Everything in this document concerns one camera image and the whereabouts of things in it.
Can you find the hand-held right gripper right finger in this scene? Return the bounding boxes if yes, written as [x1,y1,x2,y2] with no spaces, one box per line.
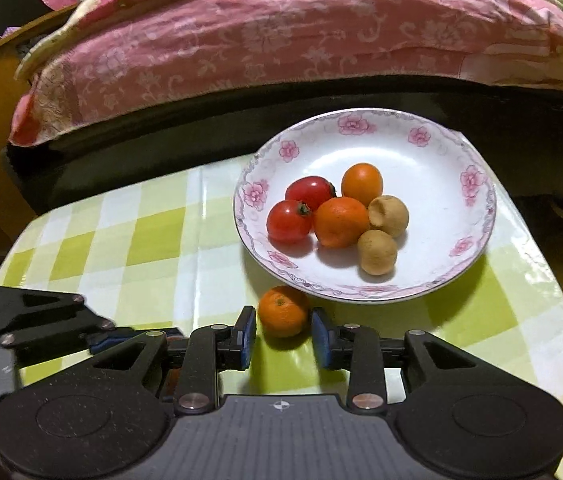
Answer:
[310,306,482,415]

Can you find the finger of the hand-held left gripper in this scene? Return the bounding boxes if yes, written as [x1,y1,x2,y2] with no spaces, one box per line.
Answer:
[0,284,182,355]

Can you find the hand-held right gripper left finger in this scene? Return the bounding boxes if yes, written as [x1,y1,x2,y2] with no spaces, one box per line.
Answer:
[89,305,258,415]

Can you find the small mandarin with green stem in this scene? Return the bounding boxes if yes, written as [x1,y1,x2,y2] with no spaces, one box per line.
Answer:
[258,285,311,338]

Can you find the brown longan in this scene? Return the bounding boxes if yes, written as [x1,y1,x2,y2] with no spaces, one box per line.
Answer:
[357,229,399,276]
[367,195,409,239]

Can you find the large orange kumquat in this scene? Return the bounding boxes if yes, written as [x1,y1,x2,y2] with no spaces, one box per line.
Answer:
[313,197,371,249]

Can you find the red cherry tomato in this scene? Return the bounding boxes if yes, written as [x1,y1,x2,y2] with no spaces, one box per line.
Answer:
[285,175,337,211]
[266,199,314,244]

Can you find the orange-red cherry tomato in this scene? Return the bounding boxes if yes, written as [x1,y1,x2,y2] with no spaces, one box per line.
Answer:
[341,162,384,208]

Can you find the white plate with pink flowers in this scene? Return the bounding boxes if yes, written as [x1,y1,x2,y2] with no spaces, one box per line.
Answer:
[233,108,497,305]

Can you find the green checkered tablecloth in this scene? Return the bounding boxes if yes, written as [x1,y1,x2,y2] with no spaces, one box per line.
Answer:
[0,152,563,466]

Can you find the pink floral blanket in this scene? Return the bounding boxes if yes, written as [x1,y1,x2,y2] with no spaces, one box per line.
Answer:
[9,0,563,146]

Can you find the dark bed frame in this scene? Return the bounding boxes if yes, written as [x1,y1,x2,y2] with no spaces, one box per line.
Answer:
[0,72,563,216]

